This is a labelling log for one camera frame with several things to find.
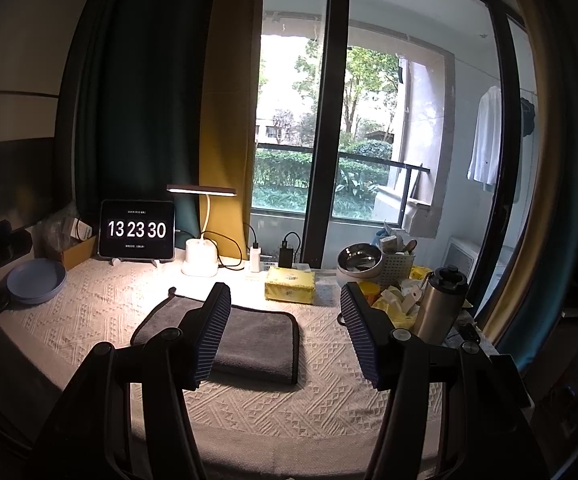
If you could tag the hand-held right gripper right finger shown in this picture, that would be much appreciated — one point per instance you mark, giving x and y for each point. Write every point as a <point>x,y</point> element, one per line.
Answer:
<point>364,342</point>

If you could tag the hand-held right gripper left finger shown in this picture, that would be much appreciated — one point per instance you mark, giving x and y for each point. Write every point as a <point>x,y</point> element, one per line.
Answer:
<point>208,340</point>

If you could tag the grey towel with black trim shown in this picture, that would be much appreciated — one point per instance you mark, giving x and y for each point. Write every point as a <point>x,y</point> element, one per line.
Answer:
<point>256,342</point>

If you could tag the blue plastic plate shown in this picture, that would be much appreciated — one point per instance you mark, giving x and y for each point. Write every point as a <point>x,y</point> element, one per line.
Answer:
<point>36,280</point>

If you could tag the stainless steel bowl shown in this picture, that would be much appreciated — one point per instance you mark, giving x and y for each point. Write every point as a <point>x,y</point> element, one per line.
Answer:
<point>360,260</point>

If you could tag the stainless steel bottle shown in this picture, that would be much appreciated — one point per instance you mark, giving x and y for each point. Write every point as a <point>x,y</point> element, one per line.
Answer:
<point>439,305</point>

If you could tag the cardboard box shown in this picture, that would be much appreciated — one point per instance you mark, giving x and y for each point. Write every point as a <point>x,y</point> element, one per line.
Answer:
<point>79,250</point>

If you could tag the white plastic basket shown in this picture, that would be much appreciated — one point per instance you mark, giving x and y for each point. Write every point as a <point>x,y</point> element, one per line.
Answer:
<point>396,262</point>

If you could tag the white textured tablecloth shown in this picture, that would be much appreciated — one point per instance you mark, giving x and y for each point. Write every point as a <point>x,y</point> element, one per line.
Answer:
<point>269,410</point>

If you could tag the yellow tissue pack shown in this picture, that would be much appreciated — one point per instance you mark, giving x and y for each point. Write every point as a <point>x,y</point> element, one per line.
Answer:
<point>290,285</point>

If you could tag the white charger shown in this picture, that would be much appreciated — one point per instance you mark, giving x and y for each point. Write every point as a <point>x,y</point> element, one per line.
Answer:
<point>255,259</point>

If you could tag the white desk lamp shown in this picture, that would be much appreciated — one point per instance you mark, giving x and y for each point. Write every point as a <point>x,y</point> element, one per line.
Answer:
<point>200,240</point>

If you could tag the white power strip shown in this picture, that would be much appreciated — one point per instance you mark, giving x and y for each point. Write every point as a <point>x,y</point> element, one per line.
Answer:
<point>279,264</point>

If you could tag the black charger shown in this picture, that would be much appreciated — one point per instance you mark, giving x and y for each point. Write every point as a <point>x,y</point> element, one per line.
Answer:
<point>286,257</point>

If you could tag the tablet showing clock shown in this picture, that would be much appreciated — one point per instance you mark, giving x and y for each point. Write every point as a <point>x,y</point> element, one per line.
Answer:
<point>137,229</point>

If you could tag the dark green curtain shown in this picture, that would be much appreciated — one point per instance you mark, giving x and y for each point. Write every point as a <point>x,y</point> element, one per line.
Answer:
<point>139,95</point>

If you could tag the yellow curtain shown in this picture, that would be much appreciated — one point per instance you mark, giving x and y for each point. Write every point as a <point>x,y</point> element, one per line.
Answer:
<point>226,110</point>

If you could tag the white hanging shirt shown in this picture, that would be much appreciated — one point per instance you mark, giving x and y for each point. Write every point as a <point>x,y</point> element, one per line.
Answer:
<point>486,135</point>

